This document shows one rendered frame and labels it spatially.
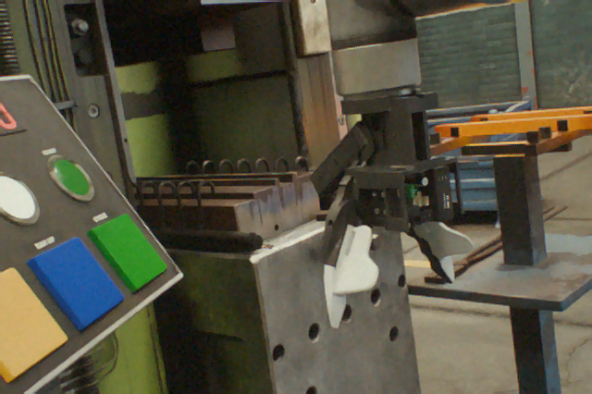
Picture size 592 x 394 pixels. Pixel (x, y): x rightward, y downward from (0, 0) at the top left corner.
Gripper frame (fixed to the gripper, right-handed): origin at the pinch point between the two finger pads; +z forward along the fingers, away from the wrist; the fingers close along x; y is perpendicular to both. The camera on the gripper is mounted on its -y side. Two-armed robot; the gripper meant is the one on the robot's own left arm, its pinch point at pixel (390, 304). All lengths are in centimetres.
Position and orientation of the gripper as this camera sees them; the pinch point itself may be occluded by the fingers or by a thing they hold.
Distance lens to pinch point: 74.8
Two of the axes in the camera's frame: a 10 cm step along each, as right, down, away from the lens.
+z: 1.4, 9.8, 1.6
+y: 5.9, 0.5, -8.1
